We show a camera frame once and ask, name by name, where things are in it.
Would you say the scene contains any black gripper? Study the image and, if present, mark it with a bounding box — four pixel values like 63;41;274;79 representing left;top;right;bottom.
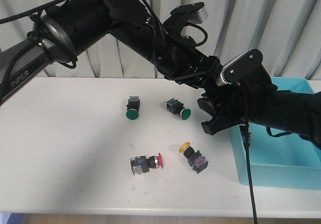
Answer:
197;84;249;135
165;55;223;92

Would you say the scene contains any red push button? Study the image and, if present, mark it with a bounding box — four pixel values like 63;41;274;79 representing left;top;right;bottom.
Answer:
239;125;251;149
130;153;164;175

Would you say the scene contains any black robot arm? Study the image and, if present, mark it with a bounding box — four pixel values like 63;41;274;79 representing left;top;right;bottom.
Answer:
1;0;222;102
198;67;320;148

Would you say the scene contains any blue plastic box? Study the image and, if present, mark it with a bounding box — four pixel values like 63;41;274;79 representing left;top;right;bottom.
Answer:
229;77;320;190

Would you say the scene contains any green push button right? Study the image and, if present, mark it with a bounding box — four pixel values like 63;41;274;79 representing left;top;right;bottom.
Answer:
167;98;191;120

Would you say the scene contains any green push button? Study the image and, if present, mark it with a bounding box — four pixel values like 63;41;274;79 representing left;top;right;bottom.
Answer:
167;98;191;120
126;96;140;120

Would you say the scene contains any yellow push button lower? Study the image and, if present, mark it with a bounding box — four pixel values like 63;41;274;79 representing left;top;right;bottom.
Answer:
179;142;208;174

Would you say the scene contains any green push button left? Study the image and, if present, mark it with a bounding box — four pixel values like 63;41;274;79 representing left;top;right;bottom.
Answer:
126;96;140;120

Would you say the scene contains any white pleated curtain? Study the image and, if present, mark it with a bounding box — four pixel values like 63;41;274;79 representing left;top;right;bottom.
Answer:
1;0;320;80

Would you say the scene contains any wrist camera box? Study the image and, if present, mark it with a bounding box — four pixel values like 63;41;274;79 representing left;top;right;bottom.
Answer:
216;49;263;86
170;2;208;26

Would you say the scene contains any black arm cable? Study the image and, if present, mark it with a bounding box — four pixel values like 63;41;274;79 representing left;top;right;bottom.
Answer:
0;0;101;69
239;83;259;224

